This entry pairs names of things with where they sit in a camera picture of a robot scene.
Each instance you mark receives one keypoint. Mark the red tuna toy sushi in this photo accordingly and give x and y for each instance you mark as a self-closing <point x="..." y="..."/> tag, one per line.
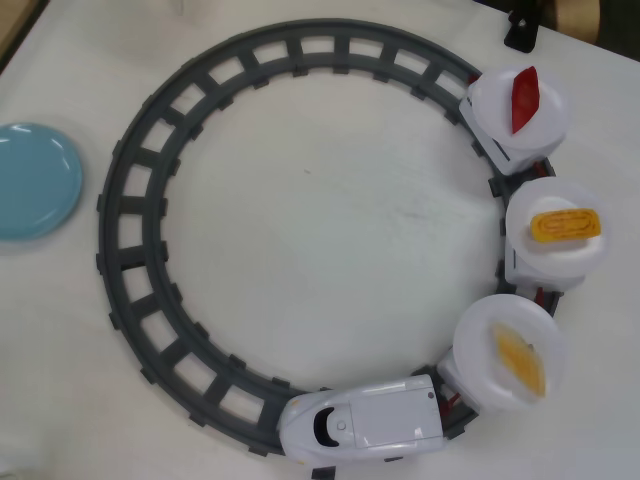
<point x="525" y="97"/>

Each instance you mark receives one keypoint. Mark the white Shinkansen toy locomotive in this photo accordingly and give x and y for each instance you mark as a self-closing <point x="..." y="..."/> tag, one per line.
<point x="380" y="415"/>

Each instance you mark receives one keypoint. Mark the pale orange toy sushi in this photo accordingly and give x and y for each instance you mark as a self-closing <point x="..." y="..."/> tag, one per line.
<point x="517" y="357"/>

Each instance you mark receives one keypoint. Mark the yellow rolled egg toy sushi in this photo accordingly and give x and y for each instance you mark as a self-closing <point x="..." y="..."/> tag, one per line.
<point x="565" y="226"/>

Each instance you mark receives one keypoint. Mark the blue round dish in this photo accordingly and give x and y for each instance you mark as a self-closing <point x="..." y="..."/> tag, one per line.
<point x="30" y="185"/>

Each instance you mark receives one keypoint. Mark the gray circular toy train track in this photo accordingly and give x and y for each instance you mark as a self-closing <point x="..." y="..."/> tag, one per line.
<point x="293" y="50"/>

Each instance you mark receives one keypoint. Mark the black table clamp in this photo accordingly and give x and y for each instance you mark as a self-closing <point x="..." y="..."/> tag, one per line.
<point x="520" y="37"/>

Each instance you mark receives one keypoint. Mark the brown cardboard roll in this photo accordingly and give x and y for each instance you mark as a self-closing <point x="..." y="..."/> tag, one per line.
<point x="575" y="15"/>

